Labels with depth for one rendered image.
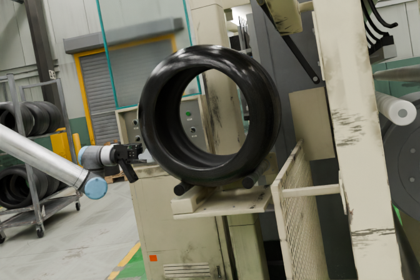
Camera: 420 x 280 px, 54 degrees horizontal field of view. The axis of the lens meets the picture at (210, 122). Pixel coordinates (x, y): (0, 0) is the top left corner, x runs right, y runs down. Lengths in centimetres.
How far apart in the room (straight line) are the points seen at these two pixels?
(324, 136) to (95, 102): 1006
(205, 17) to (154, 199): 113
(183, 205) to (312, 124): 63
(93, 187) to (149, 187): 80
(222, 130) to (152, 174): 70
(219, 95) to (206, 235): 90
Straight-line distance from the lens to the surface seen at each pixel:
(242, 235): 201
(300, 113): 177
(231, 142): 191
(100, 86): 1146
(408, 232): 216
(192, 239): 247
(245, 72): 149
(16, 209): 531
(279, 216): 102
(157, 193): 247
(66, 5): 1208
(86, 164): 187
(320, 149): 178
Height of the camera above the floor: 123
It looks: 3 degrees down
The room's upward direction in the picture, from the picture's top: 10 degrees counter-clockwise
